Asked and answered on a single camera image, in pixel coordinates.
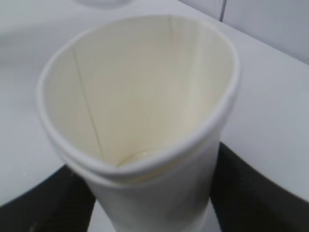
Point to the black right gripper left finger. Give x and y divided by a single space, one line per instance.
61 203

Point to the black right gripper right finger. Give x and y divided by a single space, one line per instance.
246 201

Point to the white paper cup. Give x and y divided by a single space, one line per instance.
136 108

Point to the clear plastic water bottle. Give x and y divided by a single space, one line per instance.
107 3

